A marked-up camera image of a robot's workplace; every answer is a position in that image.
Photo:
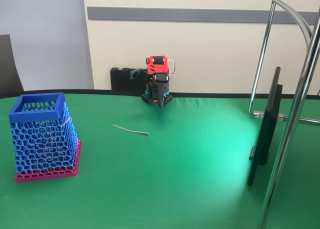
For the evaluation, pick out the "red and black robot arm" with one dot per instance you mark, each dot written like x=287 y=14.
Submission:
x=156 y=67

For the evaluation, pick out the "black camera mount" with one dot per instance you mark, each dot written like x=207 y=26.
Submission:
x=135 y=74

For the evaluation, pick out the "clear plastic clip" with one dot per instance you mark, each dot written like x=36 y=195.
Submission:
x=258 y=114

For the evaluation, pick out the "blue lattice basket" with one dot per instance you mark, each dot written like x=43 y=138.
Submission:
x=35 y=115

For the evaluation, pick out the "grey wall rail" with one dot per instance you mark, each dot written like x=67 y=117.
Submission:
x=187 y=15

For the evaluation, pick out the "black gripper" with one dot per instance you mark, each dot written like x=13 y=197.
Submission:
x=160 y=89

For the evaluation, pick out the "black perforated arm base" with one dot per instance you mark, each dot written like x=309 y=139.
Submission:
x=147 y=98

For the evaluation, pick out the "thin white stick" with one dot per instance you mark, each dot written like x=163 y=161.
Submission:
x=65 y=122

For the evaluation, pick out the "chrome tube stand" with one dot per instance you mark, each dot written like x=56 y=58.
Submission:
x=288 y=144

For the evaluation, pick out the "black monitor on stand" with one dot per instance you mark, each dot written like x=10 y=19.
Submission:
x=267 y=129

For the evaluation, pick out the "black plastic case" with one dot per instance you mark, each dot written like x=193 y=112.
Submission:
x=120 y=80

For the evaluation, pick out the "green table cloth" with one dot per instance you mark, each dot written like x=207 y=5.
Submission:
x=150 y=176

